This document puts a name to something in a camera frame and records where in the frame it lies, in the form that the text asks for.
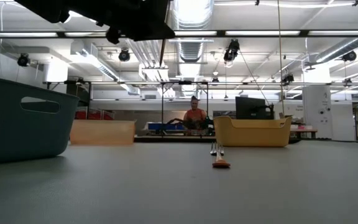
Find teal plastic bin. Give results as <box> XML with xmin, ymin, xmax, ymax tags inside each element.
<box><xmin>0</xmin><ymin>75</ymin><xmax>80</xmax><ymax>166</ymax></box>

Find red storage crates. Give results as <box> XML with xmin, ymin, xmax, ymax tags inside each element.
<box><xmin>75</xmin><ymin>106</ymin><xmax>115</xmax><ymax>121</ymax></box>

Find orange-handled silver fork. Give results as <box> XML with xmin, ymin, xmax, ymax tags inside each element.
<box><xmin>209</xmin><ymin>141</ymin><xmax>231</xmax><ymax>169</ymax></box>

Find grey table mat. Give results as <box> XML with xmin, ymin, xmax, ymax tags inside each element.
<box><xmin>0</xmin><ymin>139</ymin><xmax>358</xmax><ymax>224</ymax></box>

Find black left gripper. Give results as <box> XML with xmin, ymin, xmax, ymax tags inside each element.
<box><xmin>96</xmin><ymin>0</ymin><xmax>177</xmax><ymax>44</ymax></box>

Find white ceiling box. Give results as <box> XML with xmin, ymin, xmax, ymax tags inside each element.
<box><xmin>43</xmin><ymin>63</ymin><xmax>70</xmax><ymax>83</ymax></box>

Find person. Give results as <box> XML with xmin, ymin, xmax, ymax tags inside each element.
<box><xmin>183</xmin><ymin>95</ymin><xmax>208</xmax><ymax>131</ymax></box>

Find black computer monitor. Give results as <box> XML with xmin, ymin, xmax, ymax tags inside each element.
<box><xmin>235</xmin><ymin>96</ymin><xmax>275</xmax><ymax>121</ymax></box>

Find silver ventilation duct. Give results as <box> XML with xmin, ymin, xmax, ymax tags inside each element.
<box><xmin>170</xmin><ymin>0</ymin><xmax>214</xmax><ymax>78</ymax></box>

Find black metal frame stand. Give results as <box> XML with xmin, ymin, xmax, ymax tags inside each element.
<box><xmin>159</xmin><ymin>80</ymin><xmax>211</xmax><ymax>138</ymax></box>

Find white ceiling pipes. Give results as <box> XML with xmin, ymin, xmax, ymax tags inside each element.
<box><xmin>126</xmin><ymin>39</ymin><xmax>170</xmax><ymax>82</ymax></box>

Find blue crate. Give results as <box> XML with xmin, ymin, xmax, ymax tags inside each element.
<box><xmin>147</xmin><ymin>122</ymin><xmax>186</xmax><ymax>131</ymax></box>

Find white building column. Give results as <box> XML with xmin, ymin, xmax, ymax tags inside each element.
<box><xmin>302</xmin><ymin>84</ymin><xmax>334</xmax><ymax>141</ymax></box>

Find black overhead frame bar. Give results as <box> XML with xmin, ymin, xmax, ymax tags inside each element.
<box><xmin>0</xmin><ymin>29</ymin><xmax>358</xmax><ymax>39</ymax></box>

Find yellow plastic bin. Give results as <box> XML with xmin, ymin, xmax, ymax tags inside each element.
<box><xmin>213</xmin><ymin>115</ymin><xmax>293</xmax><ymax>148</ymax></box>

